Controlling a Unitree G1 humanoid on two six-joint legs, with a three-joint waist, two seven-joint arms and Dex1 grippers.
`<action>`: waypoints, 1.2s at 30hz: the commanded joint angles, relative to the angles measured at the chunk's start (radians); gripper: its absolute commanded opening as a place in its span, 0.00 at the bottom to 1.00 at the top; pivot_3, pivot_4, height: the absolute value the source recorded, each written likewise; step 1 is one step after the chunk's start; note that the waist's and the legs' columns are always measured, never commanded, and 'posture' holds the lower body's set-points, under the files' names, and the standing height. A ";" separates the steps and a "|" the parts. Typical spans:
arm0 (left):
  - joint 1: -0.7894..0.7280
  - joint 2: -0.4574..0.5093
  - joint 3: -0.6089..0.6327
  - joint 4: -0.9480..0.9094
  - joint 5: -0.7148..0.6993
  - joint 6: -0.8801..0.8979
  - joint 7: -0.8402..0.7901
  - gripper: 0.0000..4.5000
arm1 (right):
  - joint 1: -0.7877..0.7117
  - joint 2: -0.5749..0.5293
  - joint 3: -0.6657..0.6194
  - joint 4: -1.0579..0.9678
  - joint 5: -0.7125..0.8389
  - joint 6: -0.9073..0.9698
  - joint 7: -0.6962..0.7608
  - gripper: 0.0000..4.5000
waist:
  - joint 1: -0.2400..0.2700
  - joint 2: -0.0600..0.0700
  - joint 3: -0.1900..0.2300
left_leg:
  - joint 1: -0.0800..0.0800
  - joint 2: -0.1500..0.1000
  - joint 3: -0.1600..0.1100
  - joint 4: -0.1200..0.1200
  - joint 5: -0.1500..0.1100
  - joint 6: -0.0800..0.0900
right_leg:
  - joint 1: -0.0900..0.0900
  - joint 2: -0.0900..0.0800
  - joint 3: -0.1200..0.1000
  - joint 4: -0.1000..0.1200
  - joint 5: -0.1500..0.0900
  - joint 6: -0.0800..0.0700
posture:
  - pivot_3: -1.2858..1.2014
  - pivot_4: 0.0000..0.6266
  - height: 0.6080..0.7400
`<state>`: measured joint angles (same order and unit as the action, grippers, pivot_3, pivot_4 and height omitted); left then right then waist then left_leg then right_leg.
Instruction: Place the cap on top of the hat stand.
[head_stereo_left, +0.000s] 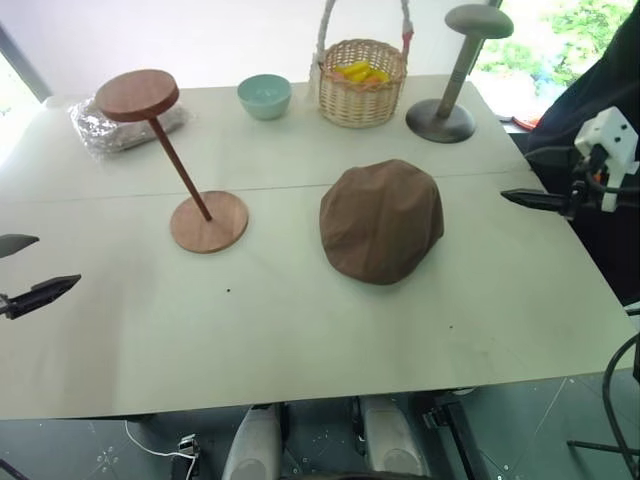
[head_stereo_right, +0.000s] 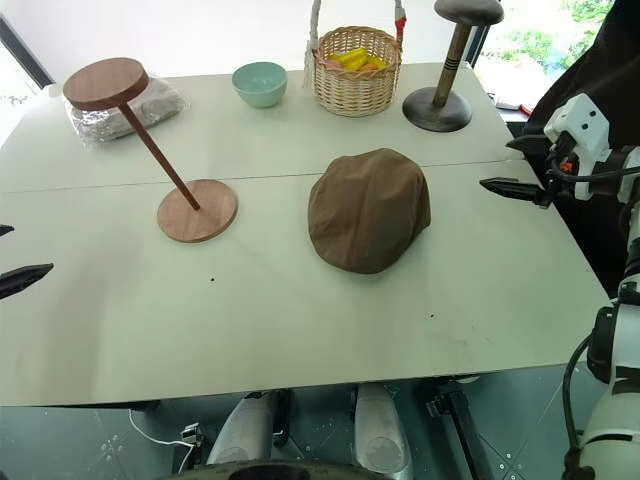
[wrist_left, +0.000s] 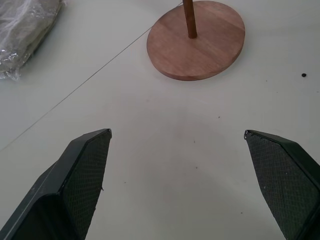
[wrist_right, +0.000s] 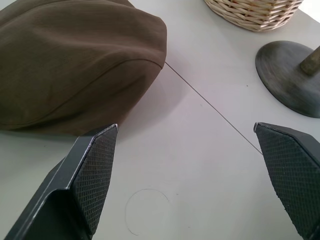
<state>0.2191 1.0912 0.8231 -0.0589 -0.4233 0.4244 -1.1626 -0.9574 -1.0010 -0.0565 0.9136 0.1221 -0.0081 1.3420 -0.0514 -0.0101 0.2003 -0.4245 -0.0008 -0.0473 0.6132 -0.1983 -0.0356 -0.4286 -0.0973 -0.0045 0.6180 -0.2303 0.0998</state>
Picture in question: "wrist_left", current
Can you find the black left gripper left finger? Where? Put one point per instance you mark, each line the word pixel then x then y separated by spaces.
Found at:
pixel 62 185

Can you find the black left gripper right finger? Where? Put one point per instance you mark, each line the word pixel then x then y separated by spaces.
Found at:
pixel 285 180

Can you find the clear plastic package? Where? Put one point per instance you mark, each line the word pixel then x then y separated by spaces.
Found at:
pixel 23 35

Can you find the round wooden stand with pole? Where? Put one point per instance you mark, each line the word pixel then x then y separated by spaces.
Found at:
pixel 197 47

